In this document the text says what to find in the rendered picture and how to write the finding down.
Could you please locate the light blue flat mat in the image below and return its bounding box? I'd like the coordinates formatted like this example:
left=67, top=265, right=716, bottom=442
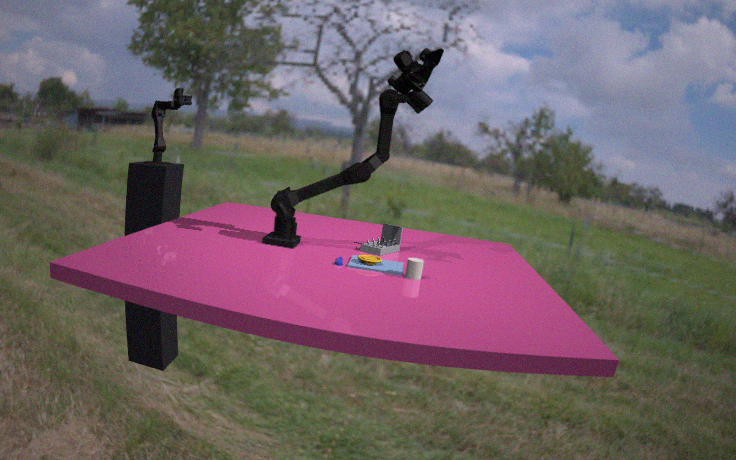
left=347, top=255, right=404, bottom=276

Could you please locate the yellow plate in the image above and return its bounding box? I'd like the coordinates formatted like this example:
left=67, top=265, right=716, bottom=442
left=358, top=255, right=382, bottom=265

